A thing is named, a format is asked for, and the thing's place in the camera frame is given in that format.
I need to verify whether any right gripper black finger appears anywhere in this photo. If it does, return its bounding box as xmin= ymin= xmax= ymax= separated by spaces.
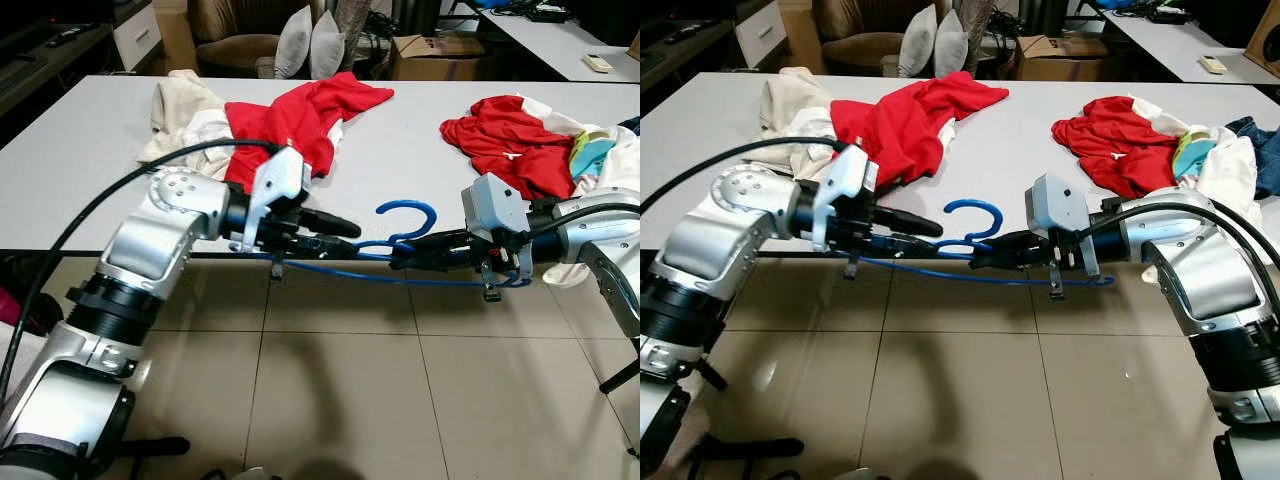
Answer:
xmin=980 ymin=229 xmax=1043 ymax=251
xmin=388 ymin=244 xmax=469 ymax=273
xmin=402 ymin=228 xmax=471 ymax=251
xmin=968 ymin=245 xmax=1041 ymax=271

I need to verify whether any white desk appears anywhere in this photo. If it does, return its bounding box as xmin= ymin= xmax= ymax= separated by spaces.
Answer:
xmin=478 ymin=5 xmax=641 ymax=84
xmin=1100 ymin=8 xmax=1280 ymax=86

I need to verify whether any white T-shirt with monster print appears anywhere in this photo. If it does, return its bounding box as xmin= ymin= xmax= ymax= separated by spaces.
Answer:
xmin=545 ymin=105 xmax=641 ymax=291
xmin=1130 ymin=97 xmax=1261 ymax=216

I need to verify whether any blue plastic hanger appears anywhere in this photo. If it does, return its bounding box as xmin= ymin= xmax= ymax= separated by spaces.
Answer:
xmin=248 ymin=199 xmax=533 ymax=290
xmin=830 ymin=199 xmax=1116 ymax=289

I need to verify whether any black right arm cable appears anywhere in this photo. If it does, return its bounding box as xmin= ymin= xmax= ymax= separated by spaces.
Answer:
xmin=520 ymin=198 xmax=641 ymax=241
xmin=1080 ymin=198 xmax=1280 ymax=311

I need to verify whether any low black TV stand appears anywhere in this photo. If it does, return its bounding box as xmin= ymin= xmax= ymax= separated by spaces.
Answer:
xmin=0 ymin=18 xmax=119 ymax=121
xmin=640 ymin=18 xmax=741 ymax=111

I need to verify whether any brown armchair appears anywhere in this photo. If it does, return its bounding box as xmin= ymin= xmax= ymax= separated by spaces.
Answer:
xmin=810 ymin=0 xmax=976 ymax=79
xmin=187 ymin=0 xmax=346 ymax=79

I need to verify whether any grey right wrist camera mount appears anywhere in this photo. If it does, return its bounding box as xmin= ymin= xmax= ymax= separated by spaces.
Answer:
xmin=1025 ymin=172 xmax=1101 ymax=281
xmin=459 ymin=171 xmax=538 ymax=291

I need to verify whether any cream cotton garment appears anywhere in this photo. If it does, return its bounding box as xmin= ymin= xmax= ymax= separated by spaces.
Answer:
xmin=758 ymin=66 xmax=851 ymax=171
xmin=137 ymin=69 xmax=241 ymax=169

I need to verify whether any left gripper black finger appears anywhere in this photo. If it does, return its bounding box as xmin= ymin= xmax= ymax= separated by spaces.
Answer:
xmin=872 ymin=236 xmax=941 ymax=261
xmin=290 ymin=236 xmax=363 ymax=263
xmin=300 ymin=207 xmax=364 ymax=241
xmin=878 ymin=206 xmax=945 ymax=239

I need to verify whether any grey pillow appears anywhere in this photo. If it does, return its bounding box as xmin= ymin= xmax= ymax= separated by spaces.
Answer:
xmin=308 ymin=10 xmax=347 ymax=80
xmin=897 ymin=3 xmax=939 ymax=79
xmin=935 ymin=10 xmax=971 ymax=79
xmin=274 ymin=5 xmax=314 ymax=80

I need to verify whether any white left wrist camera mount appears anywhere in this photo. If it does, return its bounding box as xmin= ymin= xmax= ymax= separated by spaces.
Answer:
xmin=812 ymin=143 xmax=881 ymax=251
xmin=228 ymin=143 xmax=313 ymax=254

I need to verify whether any white drawer cabinet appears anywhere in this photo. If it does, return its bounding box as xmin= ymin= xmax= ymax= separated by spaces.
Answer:
xmin=735 ymin=0 xmax=786 ymax=69
xmin=110 ymin=0 xmax=164 ymax=73

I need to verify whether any black office chair base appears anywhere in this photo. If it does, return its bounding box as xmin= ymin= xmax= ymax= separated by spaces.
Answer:
xmin=95 ymin=435 xmax=191 ymax=463
xmin=640 ymin=358 xmax=806 ymax=479

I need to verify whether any open brown cardboard box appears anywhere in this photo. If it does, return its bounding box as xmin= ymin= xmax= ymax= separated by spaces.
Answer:
xmin=1012 ymin=33 xmax=1113 ymax=82
xmin=388 ymin=33 xmax=493 ymax=82

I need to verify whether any red cotton garment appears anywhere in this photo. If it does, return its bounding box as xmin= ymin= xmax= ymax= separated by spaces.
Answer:
xmin=223 ymin=71 xmax=396 ymax=193
xmin=830 ymin=70 xmax=1011 ymax=191
xmin=439 ymin=94 xmax=583 ymax=201
xmin=1050 ymin=95 xmax=1196 ymax=199

